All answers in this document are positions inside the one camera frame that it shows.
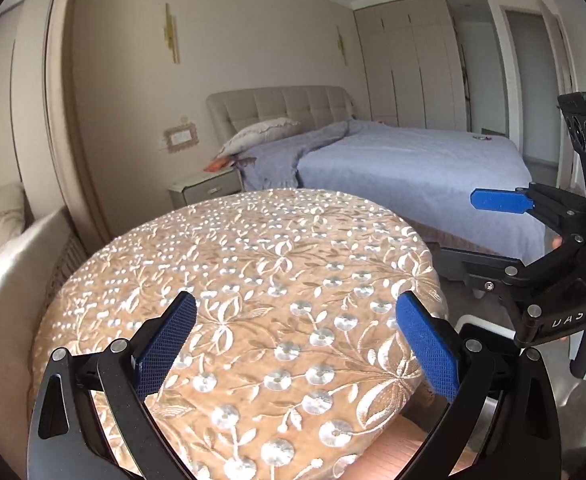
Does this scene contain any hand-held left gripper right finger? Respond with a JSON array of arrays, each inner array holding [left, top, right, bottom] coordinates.
[[395, 290, 564, 480]]

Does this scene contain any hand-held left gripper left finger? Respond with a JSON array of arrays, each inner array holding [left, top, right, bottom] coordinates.
[[27, 290, 199, 480]]

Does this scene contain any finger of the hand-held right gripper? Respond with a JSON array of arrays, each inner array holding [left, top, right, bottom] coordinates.
[[470, 181, 586, 237], [425, 236, 586, 347]]

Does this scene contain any white bin with black liner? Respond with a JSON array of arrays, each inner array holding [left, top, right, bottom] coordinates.
[[453, 312, 574, 411]]

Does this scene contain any white door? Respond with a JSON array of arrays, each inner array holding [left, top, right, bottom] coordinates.
[[533, 0, 576, 191]]

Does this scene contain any bed with light blue sheet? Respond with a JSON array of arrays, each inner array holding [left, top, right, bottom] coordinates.
[[295, 120, 546, 266]]

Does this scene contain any round table, floral tablecloth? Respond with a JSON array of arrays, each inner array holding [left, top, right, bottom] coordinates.
[[30, 187, 449, 480]]

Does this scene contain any person's leg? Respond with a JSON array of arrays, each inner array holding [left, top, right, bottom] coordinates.
[[343, 420, 479, 480]]

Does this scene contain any grey nightstand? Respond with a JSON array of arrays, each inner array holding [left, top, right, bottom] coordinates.
[[168, 167, 244, 210]]

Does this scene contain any beige wardrobe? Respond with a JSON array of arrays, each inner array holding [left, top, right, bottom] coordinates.
[[353, 0, 469, 131]]

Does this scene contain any white cushion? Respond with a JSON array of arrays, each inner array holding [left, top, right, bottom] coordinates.
[[0, 182, 26, 256]]

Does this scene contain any grey lilac blanket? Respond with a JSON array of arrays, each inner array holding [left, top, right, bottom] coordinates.
[[238, 120, 369, 193]]

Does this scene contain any beige frilled pillow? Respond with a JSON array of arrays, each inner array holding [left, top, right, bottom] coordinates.
[[221, 117, 301, 158]]

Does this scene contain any beige tufted headboard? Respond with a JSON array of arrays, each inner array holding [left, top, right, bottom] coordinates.
[[206, 85, 356, 153]]

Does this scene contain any framed wall switch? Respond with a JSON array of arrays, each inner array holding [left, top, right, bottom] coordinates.
[[160, 117, 197, 153]]

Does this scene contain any gold wall lamp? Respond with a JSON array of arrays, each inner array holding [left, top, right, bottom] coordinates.
[[335, 25, 349, 66], [164, 2, 181, 65]]

